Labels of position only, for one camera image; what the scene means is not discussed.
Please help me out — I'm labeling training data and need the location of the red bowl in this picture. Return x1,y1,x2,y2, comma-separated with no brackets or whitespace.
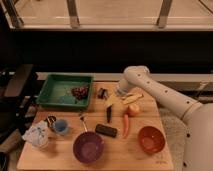
138,126,165,155

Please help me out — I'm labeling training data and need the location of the black handled dish brush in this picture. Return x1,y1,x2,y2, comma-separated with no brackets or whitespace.
98,88,112,123

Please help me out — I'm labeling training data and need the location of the black rectangular block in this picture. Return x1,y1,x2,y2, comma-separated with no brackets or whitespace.
95,124,117,138

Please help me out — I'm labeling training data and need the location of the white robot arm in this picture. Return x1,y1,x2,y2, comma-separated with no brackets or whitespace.
115,66,213,171

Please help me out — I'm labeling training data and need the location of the red yellow apple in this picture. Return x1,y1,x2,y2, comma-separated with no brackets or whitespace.
127,104,140,116

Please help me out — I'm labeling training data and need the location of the purple bowl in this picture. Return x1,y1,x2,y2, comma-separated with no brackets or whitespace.
73,131,104,164

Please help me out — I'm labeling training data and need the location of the wooden board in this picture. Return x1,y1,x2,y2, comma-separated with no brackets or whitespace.
17,88,173,171

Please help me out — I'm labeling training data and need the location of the orange carrot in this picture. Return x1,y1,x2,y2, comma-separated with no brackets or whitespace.
123,114,130,138

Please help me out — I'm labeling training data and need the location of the green plastic tray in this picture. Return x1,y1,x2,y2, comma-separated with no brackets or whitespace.
37,74,93,110

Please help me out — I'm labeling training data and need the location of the dark grape bunch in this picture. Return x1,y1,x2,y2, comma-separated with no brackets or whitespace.
71,86,89,100

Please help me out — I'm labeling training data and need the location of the yellow banana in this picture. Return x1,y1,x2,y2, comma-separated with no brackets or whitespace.
122,94,143,105

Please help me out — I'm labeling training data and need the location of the black office chair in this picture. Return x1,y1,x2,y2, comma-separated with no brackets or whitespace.
0,64,37,144

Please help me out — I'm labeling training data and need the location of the small blue cup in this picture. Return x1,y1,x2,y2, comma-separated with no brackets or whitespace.
53,119,69,135

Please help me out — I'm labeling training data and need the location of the crumpled white cloth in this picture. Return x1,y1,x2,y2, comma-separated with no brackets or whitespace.
22,121,48,148

